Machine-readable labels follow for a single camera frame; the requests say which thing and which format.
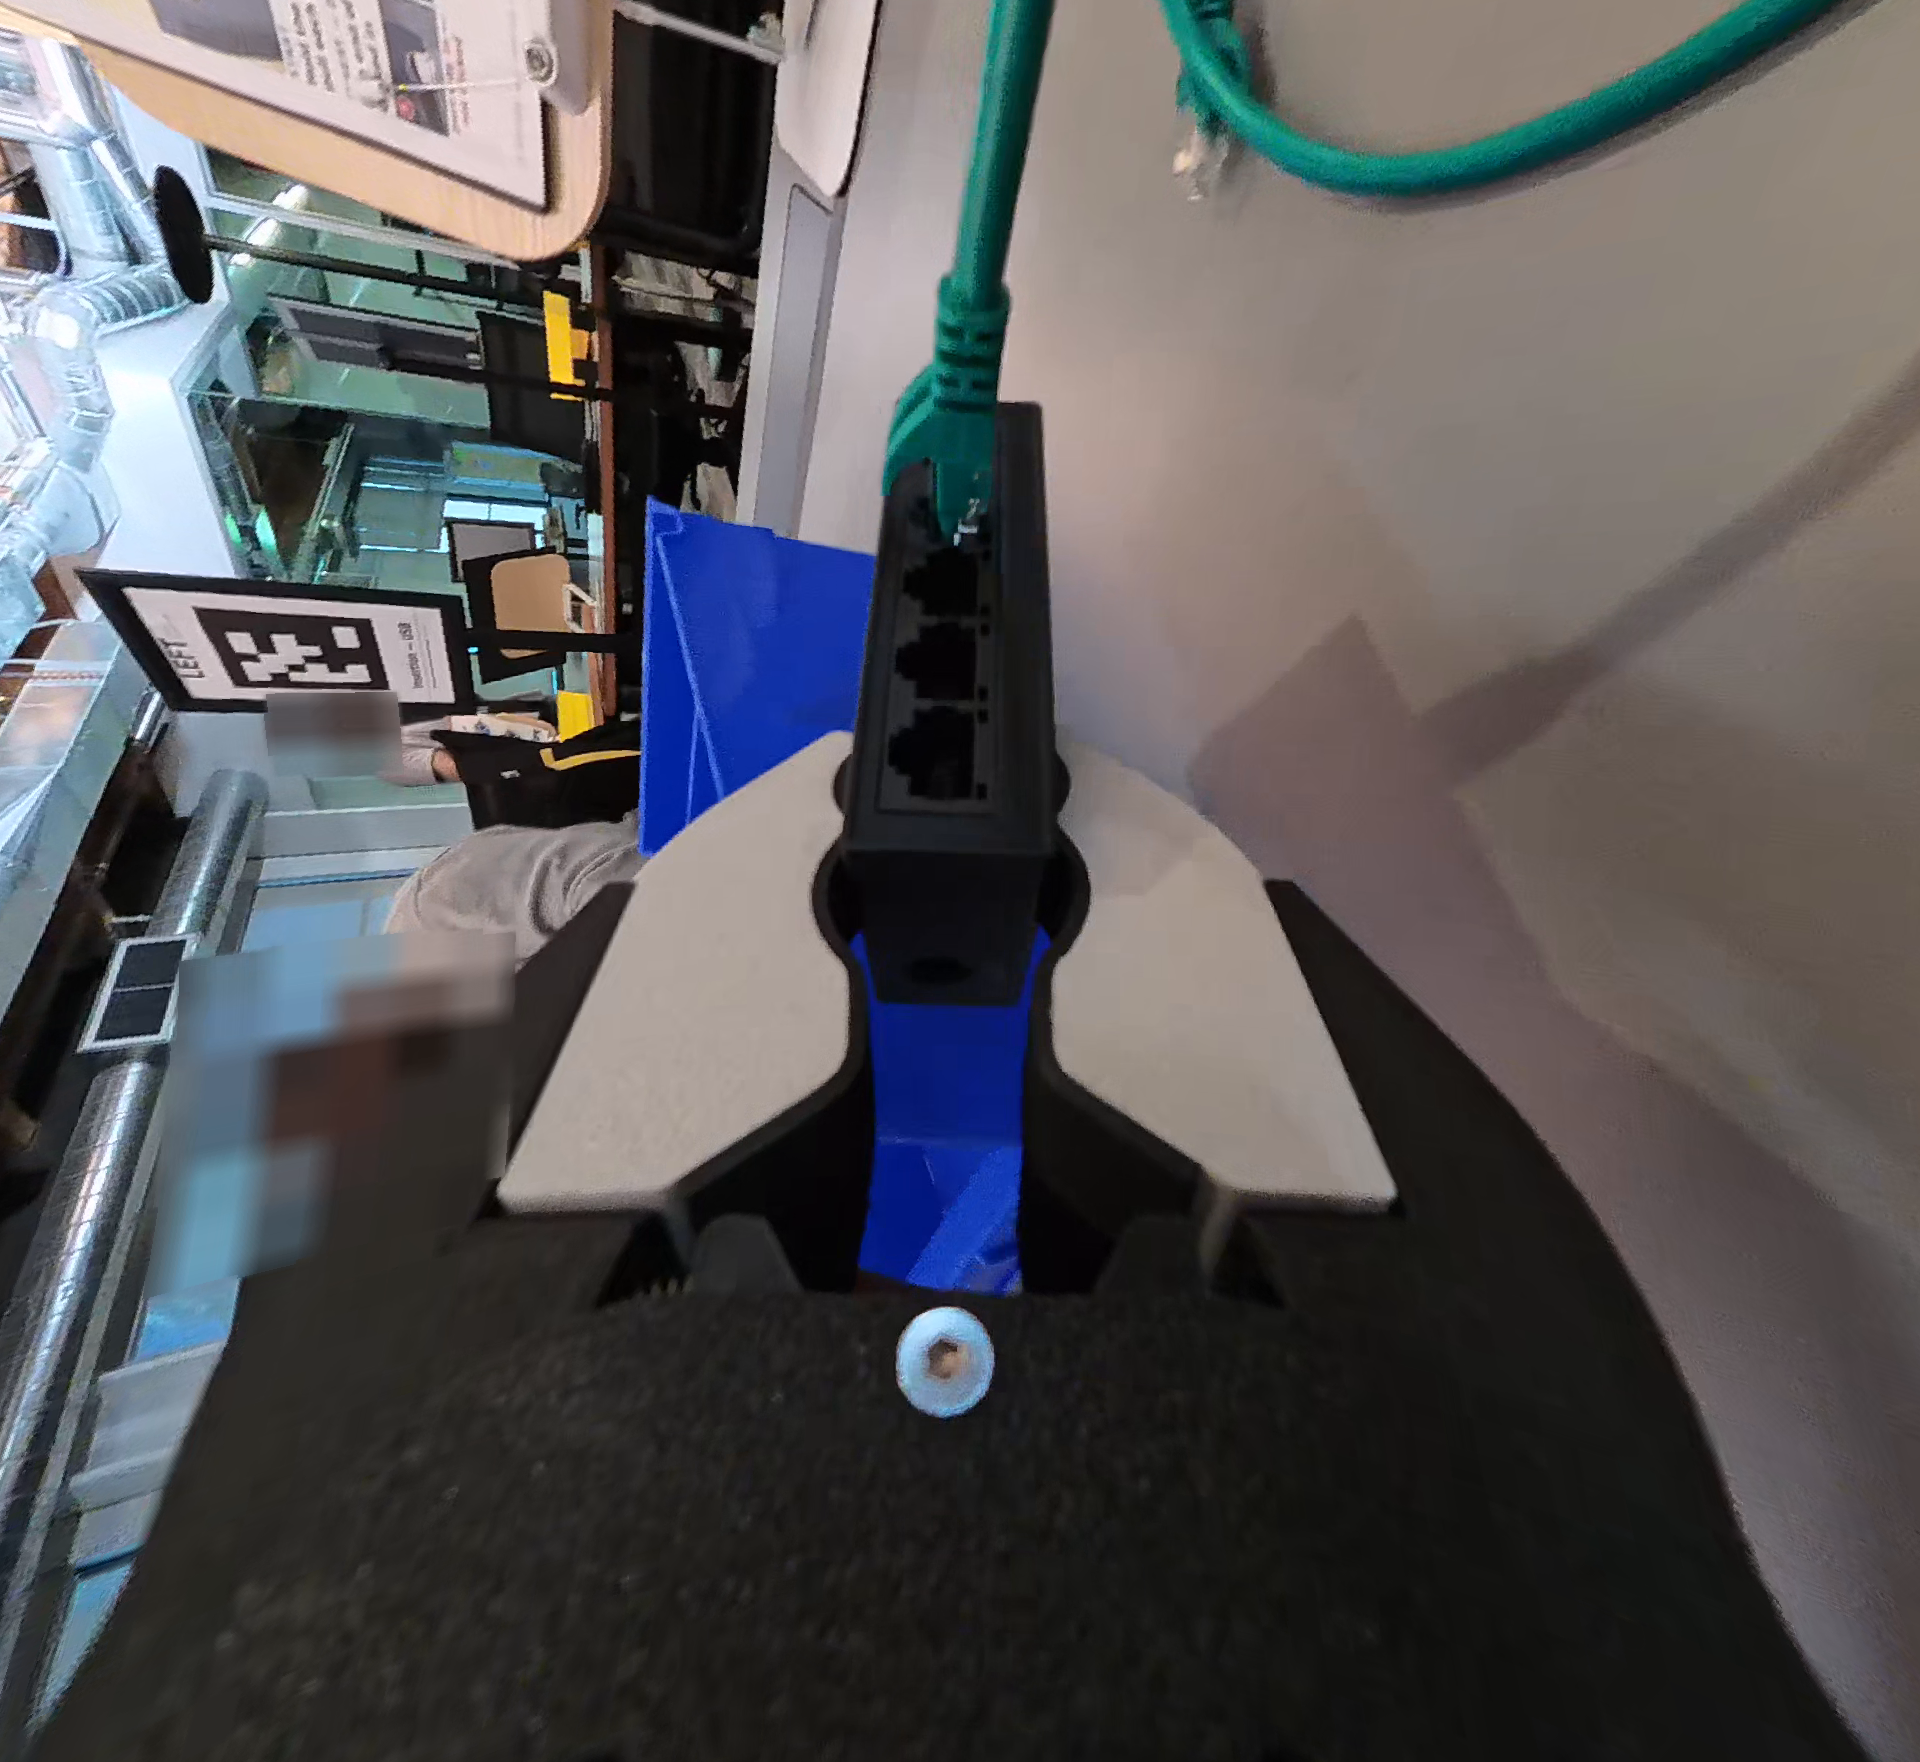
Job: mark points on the white mat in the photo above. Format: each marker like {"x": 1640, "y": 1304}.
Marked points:
{"x": 839, "y": 67}

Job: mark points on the grey panel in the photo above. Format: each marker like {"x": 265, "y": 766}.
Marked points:
{"x": 787, "y": 350}

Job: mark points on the blue plastic bin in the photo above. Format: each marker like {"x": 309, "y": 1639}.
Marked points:
{"x": 750, "y": 651}

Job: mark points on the printed marker tag sign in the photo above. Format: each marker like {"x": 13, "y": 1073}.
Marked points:
{"x": 425, "y": 651}

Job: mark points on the wooden chair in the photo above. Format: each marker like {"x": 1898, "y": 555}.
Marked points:
{"x": 524, "y": 591}

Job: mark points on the wooden board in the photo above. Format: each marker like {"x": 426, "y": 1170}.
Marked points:
{"x": 574, "y": 224}

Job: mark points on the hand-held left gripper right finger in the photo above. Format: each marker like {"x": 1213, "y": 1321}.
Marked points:
{"x": 1201, "y": 995}

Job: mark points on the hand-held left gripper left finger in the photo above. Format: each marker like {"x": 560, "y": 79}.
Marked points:
{"x": 704, "y": 982}

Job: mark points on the black bag with yellow stripe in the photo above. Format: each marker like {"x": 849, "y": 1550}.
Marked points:
{"x": 570, "y": 786}

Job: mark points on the black network switch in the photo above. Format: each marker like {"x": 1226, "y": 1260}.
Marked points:
{"x": 1022, "y": 591}

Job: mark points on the silver ventilation ducts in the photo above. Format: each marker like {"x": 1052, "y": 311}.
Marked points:
{"x": 90, "y": 188}

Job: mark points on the metal duct pipe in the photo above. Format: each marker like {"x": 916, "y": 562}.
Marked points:
{"x": 224, "y": 839}

